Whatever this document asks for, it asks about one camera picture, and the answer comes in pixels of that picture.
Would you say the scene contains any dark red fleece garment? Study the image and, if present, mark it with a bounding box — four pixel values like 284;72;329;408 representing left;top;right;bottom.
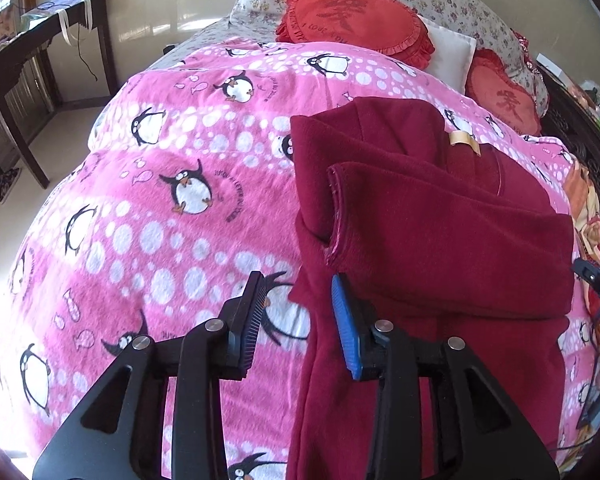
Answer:
287;98;573;479

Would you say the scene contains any orange floral blanket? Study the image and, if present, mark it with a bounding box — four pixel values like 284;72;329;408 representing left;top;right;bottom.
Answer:
562;160;600;396

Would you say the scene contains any dark carved wooden headboard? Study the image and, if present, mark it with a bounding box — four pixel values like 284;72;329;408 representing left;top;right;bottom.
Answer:
539;66;600;200

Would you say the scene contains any small red heart cushion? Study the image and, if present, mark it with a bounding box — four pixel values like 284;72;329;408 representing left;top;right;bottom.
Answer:
465;49;541;136

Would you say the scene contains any pink penguin blanket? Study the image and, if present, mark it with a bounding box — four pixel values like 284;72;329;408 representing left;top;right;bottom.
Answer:
10;38;600;479

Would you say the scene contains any white square pillow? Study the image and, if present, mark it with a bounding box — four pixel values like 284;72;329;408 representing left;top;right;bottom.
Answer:
420;16;477;94

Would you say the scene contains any dark wooden side table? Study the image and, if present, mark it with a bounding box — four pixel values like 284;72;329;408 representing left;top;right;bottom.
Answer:
0;0;120;188

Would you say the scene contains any large red heart cushion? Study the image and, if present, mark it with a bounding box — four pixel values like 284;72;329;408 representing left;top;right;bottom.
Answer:
276;0;434;70

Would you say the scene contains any floral pillow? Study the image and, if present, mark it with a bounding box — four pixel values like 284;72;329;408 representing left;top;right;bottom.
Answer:
230;0;550;116

